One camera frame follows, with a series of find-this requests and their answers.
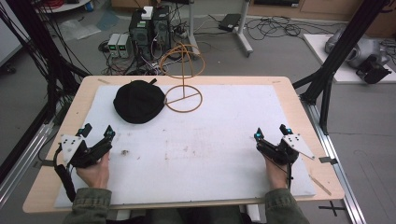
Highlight black flat box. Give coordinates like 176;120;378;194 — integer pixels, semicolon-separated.
217;12;243;33

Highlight thin wooden strip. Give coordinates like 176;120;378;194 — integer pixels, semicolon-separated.
307;174;332;197

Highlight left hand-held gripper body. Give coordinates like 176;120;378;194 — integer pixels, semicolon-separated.
60;133;113;169

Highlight person's left hand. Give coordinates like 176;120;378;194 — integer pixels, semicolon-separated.
76;151;111;189

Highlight tangle of black floor cables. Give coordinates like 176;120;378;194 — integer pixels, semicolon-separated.
245;14;313;42

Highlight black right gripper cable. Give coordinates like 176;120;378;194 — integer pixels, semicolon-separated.
264;154;295;190

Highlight black tape strip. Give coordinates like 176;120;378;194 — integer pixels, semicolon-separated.
318;156;339;165
32;159;56;169

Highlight black computer tower green label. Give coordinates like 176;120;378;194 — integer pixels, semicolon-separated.
128;8;154;61

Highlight person's right hand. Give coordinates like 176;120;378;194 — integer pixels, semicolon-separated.
263;155;289;190

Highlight white foam mat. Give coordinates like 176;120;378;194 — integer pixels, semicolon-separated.
54;84;318;209

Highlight white round table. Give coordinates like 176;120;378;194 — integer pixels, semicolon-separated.
35;0;92;14

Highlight aluminium rail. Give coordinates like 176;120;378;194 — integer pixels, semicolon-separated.
0;121;56;208
299;95;368;224

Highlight grey power supply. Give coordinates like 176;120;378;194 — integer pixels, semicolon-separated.
117;33;132;59
106;33;121;59

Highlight white box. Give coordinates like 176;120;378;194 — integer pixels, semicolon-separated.
141;6;154;21

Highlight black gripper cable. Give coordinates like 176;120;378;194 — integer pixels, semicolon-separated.
264;154;295;190
52;144;78;203

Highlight black hat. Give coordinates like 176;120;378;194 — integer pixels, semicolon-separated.
112;78;166;125

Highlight wooden wire hat stand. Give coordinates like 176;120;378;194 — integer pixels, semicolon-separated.
159;41;206;114

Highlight black metal frame with cables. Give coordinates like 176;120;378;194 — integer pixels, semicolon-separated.
0;0;92;185

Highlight clear plastic sheet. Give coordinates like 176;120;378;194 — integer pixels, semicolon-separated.
58;18;103;42

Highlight black tape cross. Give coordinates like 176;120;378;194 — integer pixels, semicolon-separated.
318;200;347;217

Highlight black device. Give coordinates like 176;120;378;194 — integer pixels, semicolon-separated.
355;55;393;85

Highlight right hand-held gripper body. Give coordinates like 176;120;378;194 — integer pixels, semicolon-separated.
256;133;317;166

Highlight white board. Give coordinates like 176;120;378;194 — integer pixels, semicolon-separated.
302;33;396;85

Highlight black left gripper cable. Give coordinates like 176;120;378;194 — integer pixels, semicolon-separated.
52;144;78;203

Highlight white desk leg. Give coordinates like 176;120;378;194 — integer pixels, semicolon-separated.
233;0;254;59
186;0;201;56

